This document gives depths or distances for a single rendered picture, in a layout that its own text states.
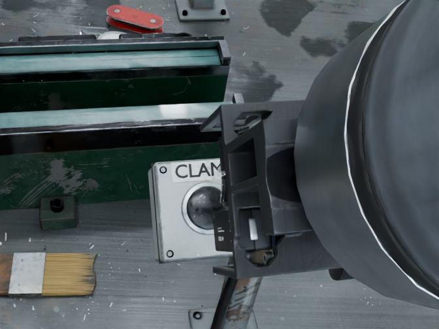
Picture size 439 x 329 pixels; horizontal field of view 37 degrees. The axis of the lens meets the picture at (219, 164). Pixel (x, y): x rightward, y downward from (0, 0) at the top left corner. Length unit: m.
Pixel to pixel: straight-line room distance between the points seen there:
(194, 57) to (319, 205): 0.62
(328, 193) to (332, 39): 0.89
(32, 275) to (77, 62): 0.24
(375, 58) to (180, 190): 0.32
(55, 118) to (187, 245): 0.30
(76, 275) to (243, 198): 0.49
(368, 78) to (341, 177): 0.03
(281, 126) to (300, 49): 0.82
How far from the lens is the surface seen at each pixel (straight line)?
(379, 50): 0.16
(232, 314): 0.63
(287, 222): 0.21
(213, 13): 1.05
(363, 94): 0.16
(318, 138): 0.18
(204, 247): 0.46
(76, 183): 0.76
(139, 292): 0.73
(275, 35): 1.04
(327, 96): 0.18
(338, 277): 0.33
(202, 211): 0.45
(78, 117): 0.72
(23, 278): 0.73
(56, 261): 0.74
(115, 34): 1.00
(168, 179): 0.46
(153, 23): 1.00
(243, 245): 0.27
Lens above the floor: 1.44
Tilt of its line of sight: 50 degrees down
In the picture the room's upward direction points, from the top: 10 degrees clockwise
